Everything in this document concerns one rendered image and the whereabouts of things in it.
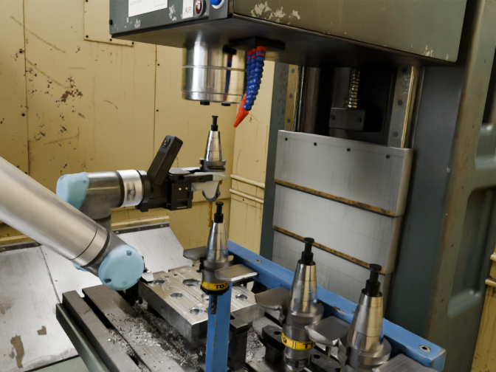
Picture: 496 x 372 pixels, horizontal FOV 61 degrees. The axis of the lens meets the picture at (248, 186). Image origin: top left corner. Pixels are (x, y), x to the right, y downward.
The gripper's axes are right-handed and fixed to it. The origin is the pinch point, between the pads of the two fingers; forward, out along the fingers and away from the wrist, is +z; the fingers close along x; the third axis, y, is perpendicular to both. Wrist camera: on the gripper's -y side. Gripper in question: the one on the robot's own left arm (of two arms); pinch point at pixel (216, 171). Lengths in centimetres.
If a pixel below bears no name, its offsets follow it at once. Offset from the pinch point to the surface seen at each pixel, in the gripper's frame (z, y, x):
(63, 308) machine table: -25, 47, -39
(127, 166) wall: 21, 17, -101
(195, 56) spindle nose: -8.5, -25.5, 2.5
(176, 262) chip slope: 34, 59, -78
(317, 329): -16, 12, 48
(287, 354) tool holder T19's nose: -16.0, 18.5, 43.4
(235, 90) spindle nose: -1.4, -19.1, 7.9
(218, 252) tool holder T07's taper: -14.9, 9.6, 23.5
